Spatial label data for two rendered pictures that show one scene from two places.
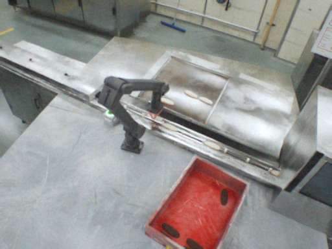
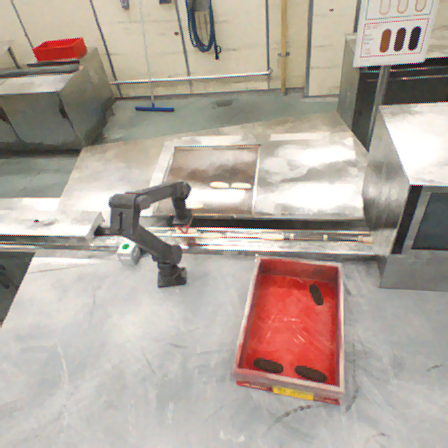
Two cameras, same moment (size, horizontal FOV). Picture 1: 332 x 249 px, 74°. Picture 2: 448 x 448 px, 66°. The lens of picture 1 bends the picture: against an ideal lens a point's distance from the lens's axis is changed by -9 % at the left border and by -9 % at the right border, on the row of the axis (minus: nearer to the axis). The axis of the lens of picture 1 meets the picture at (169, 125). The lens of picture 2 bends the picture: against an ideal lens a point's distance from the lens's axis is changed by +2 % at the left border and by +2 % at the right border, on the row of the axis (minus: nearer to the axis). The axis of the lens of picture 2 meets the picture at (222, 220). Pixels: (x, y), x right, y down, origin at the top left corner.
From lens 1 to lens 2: 0.12 m
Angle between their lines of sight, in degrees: 6
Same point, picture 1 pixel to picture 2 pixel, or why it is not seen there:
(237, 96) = (278, 166)
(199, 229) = (304, 349)
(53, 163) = (69, 348)
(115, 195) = (176, 350)
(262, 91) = (308, 145)
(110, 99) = (127, 223)
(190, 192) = (271, 306)
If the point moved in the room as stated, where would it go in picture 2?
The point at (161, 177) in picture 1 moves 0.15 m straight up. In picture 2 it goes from (226, 302) to (221, 278)
